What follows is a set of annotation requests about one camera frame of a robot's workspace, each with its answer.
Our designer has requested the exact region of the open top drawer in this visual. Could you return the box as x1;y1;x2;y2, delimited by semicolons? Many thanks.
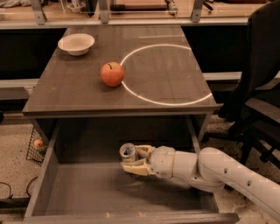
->
3;115;241;224

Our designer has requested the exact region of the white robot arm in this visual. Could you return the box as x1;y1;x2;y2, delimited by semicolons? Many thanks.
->
119;143;280;221

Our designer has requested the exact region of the black wire basket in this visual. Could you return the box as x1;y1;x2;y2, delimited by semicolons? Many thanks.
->
26;128;47;165

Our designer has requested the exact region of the black office chair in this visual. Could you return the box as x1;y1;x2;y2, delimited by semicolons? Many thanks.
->
202;0;280;168

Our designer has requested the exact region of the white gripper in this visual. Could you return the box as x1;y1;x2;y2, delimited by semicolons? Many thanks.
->
121;145;175;179

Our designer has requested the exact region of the white ceramic bowl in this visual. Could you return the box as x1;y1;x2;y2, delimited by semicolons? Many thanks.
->
58;33;95;56

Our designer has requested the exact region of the dark wooden cabinet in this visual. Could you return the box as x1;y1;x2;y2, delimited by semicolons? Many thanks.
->
23;25;216;136

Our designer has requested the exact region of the black floor cable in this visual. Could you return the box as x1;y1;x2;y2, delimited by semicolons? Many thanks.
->
0;175;39;208

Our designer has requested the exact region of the silver blue redbull can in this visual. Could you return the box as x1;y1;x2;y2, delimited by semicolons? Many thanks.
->
119;143;137;162

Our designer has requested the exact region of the red apple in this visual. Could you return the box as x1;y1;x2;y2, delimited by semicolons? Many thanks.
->
100;62;124;88

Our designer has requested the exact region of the small orange fruit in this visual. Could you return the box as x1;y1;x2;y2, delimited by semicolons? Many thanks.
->
33;139;44;148

